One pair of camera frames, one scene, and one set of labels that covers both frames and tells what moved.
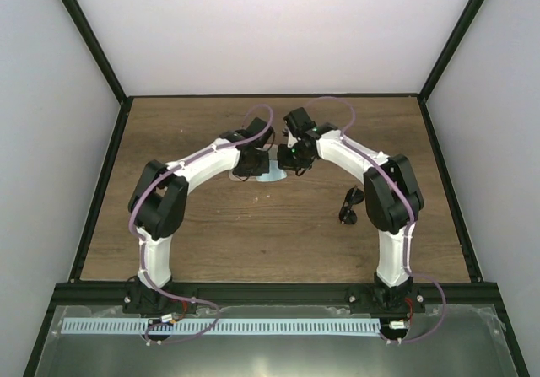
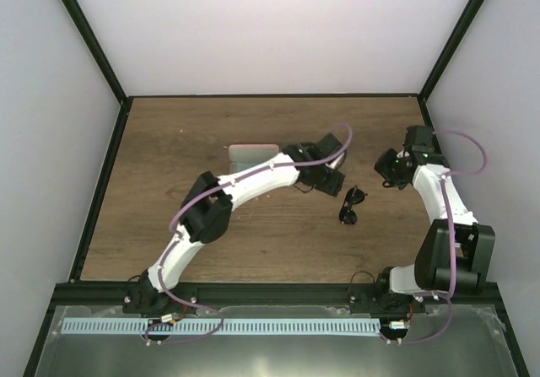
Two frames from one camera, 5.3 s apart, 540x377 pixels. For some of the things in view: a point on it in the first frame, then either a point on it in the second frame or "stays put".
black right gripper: [284, 164] → [381, 168]
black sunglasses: [353, 196] stays put
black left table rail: [101, 191] stays put
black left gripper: [262, 167] → [331, 185]
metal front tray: [472, 341] stays put
